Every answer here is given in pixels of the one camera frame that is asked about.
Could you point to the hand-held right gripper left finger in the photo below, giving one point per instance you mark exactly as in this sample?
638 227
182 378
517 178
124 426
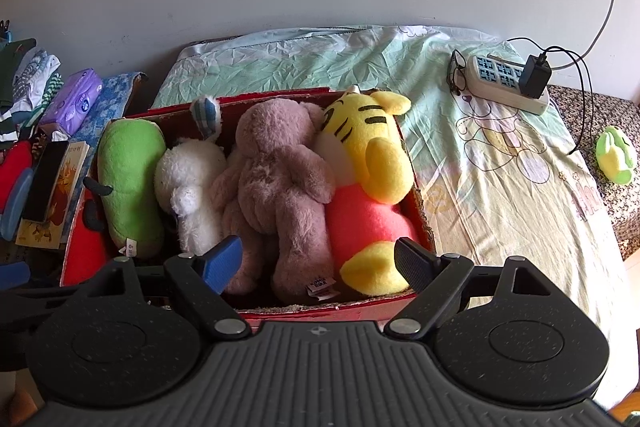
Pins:
225 262

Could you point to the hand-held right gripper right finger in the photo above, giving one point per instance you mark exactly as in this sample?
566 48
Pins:
415 264

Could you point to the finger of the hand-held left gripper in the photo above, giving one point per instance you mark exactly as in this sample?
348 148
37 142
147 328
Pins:
12 274

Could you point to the pink bear plush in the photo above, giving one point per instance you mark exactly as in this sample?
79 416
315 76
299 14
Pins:
275 187

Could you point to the red cardboard box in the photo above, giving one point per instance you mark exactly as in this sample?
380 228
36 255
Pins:
300 314

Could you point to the white bunny plush plaid ears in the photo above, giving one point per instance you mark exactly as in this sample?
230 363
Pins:
187 172

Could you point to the long green plush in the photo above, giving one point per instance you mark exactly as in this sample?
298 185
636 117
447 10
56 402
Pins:
130 177

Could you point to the yellow tiger plush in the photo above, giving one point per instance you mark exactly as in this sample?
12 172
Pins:
360 127

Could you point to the blue round lid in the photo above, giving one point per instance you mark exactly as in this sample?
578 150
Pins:
15 207

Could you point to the black smartphone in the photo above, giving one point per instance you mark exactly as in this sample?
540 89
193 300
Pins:
45 182

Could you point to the red plush pouch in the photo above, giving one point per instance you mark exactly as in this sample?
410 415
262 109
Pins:
12 172

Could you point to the orange illustrated book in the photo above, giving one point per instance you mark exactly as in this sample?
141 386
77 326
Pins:
67 177

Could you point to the pine cone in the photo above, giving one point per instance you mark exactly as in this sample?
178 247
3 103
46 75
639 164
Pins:
40 139

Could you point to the green white striped shirt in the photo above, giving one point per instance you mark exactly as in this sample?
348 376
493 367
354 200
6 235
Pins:
7 127

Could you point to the teal striped folded garment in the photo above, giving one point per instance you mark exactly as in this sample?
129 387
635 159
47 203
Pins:
50 94

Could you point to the purple tissue pack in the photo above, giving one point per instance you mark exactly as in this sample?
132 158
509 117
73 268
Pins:
75 99

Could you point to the black glasses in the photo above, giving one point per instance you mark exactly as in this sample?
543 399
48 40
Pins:
452 79

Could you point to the blue patterned cushion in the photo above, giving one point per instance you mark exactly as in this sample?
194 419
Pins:
112 102

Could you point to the pile of folded clothes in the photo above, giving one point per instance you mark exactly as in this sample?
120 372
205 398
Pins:
35 72

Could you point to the white power strip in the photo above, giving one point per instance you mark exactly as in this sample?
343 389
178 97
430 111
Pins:
495 77

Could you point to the patterned brown stool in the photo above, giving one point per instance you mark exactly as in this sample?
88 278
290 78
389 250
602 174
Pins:
620 212

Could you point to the small green frog plush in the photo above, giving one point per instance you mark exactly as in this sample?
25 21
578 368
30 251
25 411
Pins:
617 157

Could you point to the holder with black clips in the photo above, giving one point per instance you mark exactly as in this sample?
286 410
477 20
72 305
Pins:
5 29

